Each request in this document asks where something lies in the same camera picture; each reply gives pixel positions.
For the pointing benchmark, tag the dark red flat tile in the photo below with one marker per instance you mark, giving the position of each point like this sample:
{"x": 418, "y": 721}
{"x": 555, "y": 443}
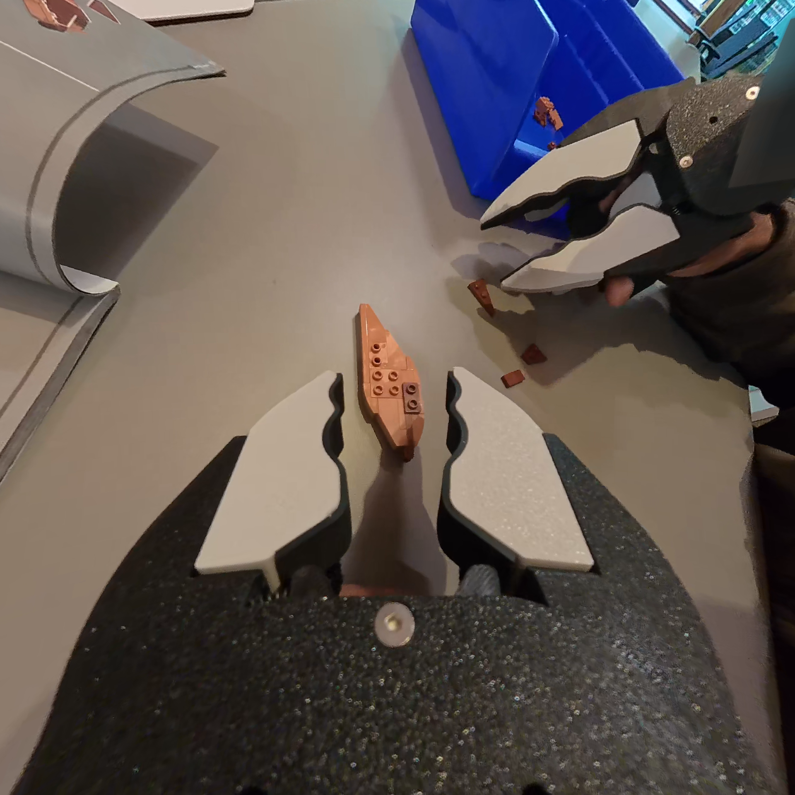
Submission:
{"x": 513, "y": 378}

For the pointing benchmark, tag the small brown brick plate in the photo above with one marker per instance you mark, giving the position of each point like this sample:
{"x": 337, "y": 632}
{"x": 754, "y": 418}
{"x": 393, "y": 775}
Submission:
{"x": 412, "y": 397}

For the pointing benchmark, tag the dark red long wedge plate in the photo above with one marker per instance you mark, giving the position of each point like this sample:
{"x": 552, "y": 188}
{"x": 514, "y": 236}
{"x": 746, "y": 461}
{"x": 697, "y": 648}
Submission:
{"x": 481, "y": 295}

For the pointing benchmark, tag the orange brick ship hull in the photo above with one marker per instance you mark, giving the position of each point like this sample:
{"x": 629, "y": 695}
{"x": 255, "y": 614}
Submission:
{"x": 382, "y": 413}

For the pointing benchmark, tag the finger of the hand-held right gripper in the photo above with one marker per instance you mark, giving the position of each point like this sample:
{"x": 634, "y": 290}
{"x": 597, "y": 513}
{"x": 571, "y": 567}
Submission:
{"x": 590, "y": 261}
{"x": 577, "y": 155}

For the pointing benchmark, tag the person's right forearm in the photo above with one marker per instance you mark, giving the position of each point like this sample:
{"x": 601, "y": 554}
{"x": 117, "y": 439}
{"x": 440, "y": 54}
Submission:
{"x": 745, "y": 310}

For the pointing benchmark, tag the black office chair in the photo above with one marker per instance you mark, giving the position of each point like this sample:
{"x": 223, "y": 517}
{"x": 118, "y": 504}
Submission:
{"x": 739, "y": 53}

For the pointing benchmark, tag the grey instruction booklet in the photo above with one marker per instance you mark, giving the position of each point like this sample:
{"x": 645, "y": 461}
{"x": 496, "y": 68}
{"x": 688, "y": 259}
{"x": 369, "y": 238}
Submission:
{"x": 37, "y": 155}

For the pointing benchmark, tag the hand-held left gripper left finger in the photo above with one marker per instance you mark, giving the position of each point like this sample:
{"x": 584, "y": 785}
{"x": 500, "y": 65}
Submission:
{"x": 279, "y": 484}

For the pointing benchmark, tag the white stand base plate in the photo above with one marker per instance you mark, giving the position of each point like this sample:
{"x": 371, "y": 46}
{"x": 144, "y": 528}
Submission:
{"x": 205, "y": 7}

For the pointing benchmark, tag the person's brown trousers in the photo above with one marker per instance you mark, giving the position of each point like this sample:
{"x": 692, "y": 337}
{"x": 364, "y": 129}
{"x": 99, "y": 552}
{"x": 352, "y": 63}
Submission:
{"x": 776, "y": 559}

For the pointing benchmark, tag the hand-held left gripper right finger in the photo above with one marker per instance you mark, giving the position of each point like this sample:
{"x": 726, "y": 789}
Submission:
{"x": 515, "y": 490}

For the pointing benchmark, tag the person's right hand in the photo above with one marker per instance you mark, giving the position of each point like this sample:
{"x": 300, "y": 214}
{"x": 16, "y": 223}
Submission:
{"x": 619, "y": 292}

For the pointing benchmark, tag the blue plastic bin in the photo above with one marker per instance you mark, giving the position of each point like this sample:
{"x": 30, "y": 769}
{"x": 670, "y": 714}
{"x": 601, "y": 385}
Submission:
{"x": 484, "y": 93}

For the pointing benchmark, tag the small dark red wedge plate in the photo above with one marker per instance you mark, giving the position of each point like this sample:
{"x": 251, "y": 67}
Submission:
{"x": 533, "y": 355}

